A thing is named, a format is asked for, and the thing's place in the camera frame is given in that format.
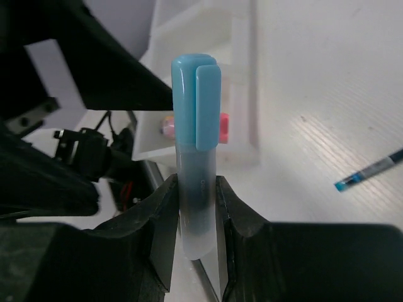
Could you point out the clear plastic container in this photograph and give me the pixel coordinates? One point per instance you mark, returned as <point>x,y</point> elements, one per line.
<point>206,52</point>

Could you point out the pink highlighter in container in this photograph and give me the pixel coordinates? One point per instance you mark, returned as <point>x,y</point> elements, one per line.
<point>224,128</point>

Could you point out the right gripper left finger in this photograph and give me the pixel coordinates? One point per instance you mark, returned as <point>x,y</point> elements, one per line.
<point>127,258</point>

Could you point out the blue pen left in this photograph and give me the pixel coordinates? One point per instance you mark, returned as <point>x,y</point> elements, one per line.
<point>374,169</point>

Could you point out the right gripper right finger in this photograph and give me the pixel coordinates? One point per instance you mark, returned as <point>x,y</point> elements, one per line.
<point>292,261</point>

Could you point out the blue highlighter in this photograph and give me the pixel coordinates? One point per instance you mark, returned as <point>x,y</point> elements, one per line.
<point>196,151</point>

